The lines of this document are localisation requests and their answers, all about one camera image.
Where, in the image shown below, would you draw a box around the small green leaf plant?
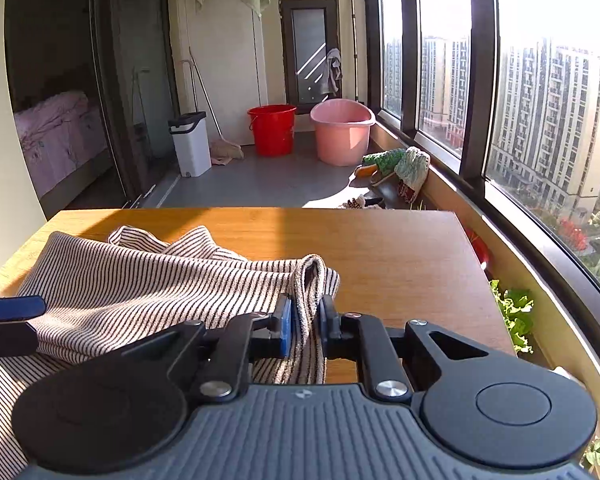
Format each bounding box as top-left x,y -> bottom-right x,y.
580,437 -> 600,472

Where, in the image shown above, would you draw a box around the thin wooden pole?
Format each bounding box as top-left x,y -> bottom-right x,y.
349,0 -> 359,101

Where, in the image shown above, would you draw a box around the apartment buildings outside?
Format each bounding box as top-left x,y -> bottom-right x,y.
382,35 -> 600,281

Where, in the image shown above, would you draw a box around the green knobbly cloth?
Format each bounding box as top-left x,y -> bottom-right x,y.
356,149 -> 407,181

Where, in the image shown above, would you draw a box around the dark sliding door frame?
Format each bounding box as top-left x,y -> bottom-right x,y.
90,0 -> 181,207

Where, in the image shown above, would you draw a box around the dark framed glass door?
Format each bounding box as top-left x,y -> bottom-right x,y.
279,0 -> 342,108

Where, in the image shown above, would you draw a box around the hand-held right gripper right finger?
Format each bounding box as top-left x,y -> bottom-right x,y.
319,295 -> 516,403

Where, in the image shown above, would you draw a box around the pink plastic tub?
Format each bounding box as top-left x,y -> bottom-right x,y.
310,99 -> 377,167

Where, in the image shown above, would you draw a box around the red container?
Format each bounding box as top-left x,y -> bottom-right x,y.
464,227 -> 492,269

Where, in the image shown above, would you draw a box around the black window frame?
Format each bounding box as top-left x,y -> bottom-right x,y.
362,0 -> 600,311

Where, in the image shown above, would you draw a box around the leafy green plant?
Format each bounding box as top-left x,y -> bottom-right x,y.
489,280 -> 536,356

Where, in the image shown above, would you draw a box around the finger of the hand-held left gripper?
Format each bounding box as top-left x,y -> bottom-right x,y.
0,295 -> 47,323
0,322 -> 39,359

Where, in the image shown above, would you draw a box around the white bin with dark lid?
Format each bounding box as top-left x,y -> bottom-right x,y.
168,111 -> 213,178

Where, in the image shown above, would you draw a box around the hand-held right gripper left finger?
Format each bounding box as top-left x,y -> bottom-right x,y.
130,294 -> 295,403

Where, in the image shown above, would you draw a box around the grey striped garment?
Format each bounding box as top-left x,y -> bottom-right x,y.
0,225 -> 342,466

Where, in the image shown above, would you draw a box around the pale green netted cloth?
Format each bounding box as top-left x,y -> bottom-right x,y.
394,146 -> 431,204

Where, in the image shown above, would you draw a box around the red plastic bucket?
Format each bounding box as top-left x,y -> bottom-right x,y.
247,104 -> 297,157

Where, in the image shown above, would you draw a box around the bed with pink cover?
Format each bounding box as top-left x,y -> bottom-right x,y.
12,91 -> 115,200

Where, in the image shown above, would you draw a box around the broom with pale handle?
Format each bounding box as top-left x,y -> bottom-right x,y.
189,46 -> 244,166

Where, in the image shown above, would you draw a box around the grey hanging cloth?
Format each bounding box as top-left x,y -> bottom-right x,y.
324,48 -> 343,96

